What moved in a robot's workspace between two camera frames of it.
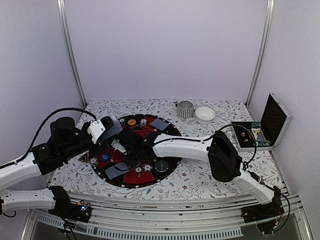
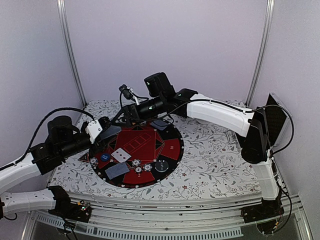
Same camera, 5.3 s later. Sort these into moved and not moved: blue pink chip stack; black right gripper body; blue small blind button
Moved: black right gripper body
Not moved: blue pink chip stack; blue small blind button
